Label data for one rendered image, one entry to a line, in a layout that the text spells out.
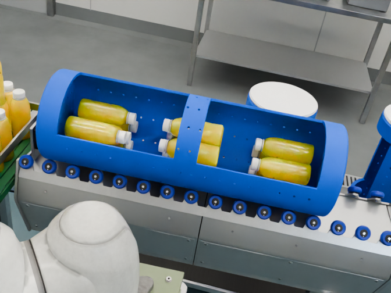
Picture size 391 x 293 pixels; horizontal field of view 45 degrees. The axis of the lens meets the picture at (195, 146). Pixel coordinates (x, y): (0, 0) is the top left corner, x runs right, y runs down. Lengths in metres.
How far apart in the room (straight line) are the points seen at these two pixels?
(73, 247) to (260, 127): 0.90
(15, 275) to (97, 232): 0.14
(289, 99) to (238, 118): 0.44
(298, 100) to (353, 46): 2.93
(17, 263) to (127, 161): 0.62
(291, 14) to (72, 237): 4.07
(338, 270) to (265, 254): 0.23
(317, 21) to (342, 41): 0.31
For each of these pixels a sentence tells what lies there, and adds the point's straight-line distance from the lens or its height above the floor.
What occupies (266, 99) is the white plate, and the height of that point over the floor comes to 1.04.
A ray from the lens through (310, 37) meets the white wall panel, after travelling 4.76.
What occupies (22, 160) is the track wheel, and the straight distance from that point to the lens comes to 1.54.
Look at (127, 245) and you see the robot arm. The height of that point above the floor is 1.29.
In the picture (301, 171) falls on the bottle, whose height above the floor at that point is 1.08.
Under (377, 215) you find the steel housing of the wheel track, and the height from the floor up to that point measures 0.93.
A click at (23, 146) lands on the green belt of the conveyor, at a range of 1.72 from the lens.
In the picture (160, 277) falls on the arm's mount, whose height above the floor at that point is 1.06.
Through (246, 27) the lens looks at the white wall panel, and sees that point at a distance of 4.75.
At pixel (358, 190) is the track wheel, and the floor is 0.97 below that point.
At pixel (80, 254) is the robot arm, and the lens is 0.80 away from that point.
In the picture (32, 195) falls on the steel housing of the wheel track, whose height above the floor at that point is 0.86.
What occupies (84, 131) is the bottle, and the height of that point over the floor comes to 1.11.
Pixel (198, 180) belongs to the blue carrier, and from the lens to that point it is 1.34.
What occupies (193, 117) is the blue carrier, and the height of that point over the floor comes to 1.22.
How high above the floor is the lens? 1.90
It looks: 35 degrees down
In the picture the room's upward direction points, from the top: 10 degrees clockwise
